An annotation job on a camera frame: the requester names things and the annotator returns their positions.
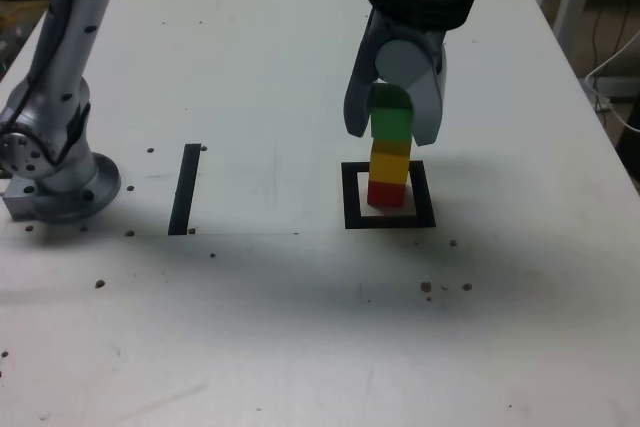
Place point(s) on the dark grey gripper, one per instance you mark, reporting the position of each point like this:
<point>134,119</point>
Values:
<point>407,33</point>

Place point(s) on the green cube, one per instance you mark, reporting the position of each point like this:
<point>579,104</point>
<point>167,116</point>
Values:
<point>390,122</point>

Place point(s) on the yellow cube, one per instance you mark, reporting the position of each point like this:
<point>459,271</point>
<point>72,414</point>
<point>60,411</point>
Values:
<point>389,164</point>

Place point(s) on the red cube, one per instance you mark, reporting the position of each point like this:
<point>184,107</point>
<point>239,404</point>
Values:
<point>385,195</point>

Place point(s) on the black tape square outline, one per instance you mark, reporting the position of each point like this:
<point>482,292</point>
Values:
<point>390,223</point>

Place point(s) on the white power plug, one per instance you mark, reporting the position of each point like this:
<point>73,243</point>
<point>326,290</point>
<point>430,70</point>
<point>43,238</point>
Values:
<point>602,104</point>

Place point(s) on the black tape strip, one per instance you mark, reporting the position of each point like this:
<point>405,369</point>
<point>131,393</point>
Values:
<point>184,187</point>

